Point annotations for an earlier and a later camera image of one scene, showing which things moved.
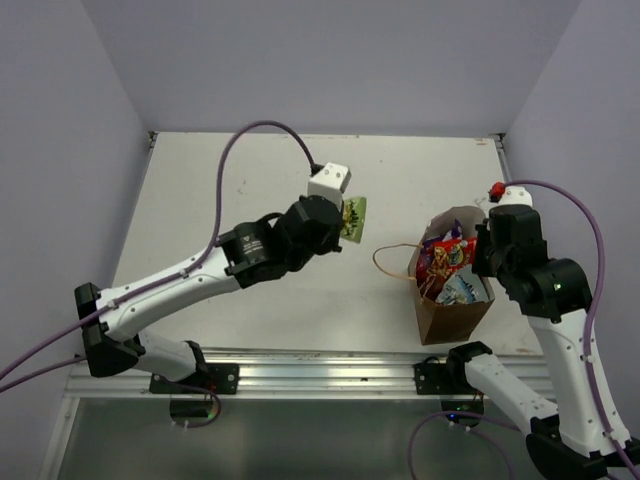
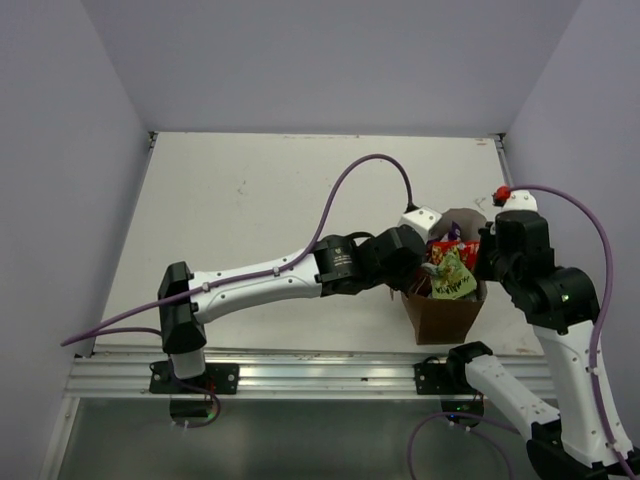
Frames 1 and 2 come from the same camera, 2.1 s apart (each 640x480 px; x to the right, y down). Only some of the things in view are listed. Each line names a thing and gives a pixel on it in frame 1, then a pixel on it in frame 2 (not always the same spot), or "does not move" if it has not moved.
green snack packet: (354, 212) → (453, 279)
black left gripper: (333, 242) → (401, 283)
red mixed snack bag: (444, 257) does not move
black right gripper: (480, 265) does not move
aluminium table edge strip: (500, 148) does not move
